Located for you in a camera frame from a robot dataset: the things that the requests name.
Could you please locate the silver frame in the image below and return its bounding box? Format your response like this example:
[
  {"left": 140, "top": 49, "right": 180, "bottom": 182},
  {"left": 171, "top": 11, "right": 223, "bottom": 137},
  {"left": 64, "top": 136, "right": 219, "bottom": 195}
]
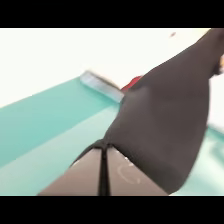
[{"left": 79, "top": 69, "right": 126, "bottom": 104}]

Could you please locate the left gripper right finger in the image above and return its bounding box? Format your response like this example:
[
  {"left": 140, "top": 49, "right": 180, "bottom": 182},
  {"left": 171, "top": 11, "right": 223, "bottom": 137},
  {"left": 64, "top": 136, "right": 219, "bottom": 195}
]
[{"left": 105, "top": 146, "right": 168, "bottom": 196}]

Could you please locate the red garment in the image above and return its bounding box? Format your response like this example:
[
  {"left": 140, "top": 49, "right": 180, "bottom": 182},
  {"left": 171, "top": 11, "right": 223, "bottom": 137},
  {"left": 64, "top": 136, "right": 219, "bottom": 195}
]
[{"left": 120, "top": 75, "right": 144, "bottom": 93}]

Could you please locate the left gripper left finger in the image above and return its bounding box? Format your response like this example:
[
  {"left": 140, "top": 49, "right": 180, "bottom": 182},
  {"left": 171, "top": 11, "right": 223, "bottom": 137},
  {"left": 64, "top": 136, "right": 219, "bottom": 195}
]
[{"left": 37, "top": 146, "right": 103, "bottom": 196}]

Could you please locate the black garment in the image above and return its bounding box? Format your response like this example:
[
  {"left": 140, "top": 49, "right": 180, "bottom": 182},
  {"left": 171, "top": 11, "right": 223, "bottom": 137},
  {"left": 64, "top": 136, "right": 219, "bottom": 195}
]
[{"left": 73, "top": 28, "right": 224, "bottom": 196}]

